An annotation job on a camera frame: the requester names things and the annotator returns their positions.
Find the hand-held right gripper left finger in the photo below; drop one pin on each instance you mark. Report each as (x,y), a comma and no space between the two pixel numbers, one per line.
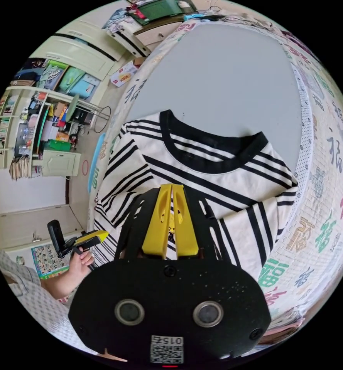
(155,225)

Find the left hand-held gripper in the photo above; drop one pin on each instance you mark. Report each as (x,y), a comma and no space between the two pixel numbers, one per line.
(68,247)

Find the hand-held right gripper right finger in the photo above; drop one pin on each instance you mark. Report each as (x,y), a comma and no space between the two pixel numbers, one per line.
(186,231)

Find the black and white striped shirt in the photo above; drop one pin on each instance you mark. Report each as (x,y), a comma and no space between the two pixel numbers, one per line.
(206,185)

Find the person's left forearm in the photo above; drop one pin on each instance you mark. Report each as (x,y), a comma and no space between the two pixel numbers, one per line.
(58,287)

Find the person's left hand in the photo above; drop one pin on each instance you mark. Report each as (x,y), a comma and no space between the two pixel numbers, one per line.
(80,268)

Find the colourful chart poster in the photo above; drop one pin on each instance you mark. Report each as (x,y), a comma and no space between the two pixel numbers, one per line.
(45,263)

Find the person's body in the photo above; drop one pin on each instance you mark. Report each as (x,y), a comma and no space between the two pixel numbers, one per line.
(35,312)

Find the open shelf with books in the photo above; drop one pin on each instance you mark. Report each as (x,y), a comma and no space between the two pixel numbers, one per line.
(23,136)

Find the stool with green seat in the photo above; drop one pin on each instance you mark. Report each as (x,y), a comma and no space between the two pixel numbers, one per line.
(73,107)

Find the bed with printed sheet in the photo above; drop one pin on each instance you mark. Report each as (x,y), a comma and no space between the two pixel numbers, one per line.
(319,219)

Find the grey flat folding board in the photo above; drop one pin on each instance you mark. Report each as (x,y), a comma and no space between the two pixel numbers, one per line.
(217,86)

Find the white and red carton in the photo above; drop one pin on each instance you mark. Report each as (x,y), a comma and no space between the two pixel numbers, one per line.
(124,74)

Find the cream drawer cabinet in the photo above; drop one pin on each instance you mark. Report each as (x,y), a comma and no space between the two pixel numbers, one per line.
(142,37)

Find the pale green cupboard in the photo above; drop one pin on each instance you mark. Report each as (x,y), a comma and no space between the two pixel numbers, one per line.
(75,49)

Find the green plastic crate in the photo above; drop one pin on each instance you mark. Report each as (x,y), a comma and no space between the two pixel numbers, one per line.
(159,8)

